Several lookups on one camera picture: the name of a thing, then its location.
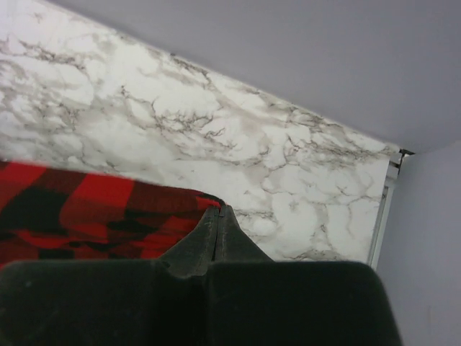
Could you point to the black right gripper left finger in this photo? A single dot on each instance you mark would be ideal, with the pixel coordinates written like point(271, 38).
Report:
point(111, 302)

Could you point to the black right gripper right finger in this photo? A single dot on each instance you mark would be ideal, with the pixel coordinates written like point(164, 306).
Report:
point(254, 300)

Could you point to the red black plaid shirt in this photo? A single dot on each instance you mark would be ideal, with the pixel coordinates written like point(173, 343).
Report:
point(49, 213)

